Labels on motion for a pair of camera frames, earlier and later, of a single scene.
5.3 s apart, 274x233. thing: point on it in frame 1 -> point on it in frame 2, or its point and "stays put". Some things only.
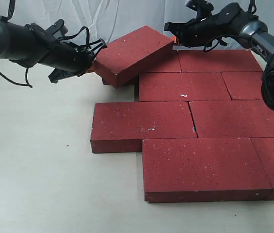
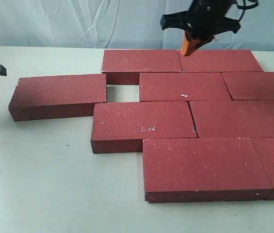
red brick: x=139 y=52 -> x=38 y=98
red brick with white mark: x=183 y=86 stays put
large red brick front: x=198 y=170 stays put
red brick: x=120 y=127 stays put
